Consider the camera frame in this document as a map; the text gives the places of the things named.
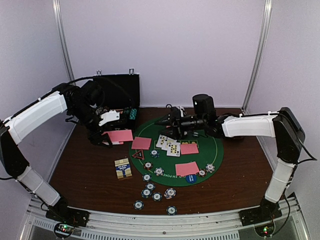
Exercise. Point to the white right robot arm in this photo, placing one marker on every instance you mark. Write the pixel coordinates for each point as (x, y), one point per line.
(280, 126)

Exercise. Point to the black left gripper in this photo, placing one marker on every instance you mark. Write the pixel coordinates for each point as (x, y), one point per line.
(95, 139)

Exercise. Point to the green round poker mat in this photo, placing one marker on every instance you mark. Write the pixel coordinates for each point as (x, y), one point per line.
(211, 151)

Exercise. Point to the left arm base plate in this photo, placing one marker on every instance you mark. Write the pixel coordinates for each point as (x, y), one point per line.
(74, 217)

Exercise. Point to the black poker set case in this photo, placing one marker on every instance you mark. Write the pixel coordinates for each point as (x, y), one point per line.
(120, 91)

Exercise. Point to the red-backed card deck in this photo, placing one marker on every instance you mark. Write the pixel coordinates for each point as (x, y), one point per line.
(118, 137)

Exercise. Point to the face-up nine of spades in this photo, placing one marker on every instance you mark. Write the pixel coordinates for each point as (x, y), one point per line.
(174, 150)

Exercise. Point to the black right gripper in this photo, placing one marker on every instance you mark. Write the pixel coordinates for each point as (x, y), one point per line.
(177, 131)

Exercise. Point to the teal chip row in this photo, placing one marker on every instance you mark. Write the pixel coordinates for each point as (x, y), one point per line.
(133, 114)

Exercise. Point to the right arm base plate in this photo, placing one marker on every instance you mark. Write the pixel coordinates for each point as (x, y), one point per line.
(255, 216)

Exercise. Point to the black red triangle all-in button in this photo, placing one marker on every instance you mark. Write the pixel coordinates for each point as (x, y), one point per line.
(139, 155)

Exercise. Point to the face-down red board card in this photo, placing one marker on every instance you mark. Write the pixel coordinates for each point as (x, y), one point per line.
(189, 148)

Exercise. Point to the face-up eight of clubs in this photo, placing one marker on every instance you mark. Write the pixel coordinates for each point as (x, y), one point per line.
(162, 141)

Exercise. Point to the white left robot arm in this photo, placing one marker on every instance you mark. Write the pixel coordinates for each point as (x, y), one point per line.
(31, 132)

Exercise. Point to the blue tan chips mat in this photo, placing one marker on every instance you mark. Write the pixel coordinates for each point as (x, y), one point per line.
(159, 171)

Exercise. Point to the gold card deck box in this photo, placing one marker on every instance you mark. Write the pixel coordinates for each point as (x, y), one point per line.
(122, 168)

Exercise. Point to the blue tan chip stack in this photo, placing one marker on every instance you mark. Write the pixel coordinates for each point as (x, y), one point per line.
(170, 193)

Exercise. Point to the face-up ace of spades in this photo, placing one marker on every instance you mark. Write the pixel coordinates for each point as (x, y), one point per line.
(168, 143)

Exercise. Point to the dark green chip row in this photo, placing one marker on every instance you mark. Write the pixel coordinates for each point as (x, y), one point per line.
(127, 111)

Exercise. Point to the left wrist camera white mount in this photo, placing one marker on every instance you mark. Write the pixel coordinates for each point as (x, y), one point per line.
(108, 116)

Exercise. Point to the aluminium front rail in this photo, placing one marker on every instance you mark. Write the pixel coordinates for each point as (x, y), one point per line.
(223, 225)

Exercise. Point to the blue tan chips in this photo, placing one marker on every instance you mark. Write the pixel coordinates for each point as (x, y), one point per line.
(210, 168)

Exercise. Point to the black orange chips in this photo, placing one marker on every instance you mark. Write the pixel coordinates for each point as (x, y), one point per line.
(202, 173)
(148, 165)

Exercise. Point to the dealt red card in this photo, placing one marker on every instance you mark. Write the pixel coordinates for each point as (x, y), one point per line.
(185, 169)
(141, 143)

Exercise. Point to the dealt red card bottom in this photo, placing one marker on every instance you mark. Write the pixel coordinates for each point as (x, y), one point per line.
(185, 169)

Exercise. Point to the green blue chip mat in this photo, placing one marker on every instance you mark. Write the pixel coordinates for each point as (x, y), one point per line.
(196, 135)

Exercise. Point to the blue small blind button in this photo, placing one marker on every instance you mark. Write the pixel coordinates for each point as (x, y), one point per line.
(191, 179)

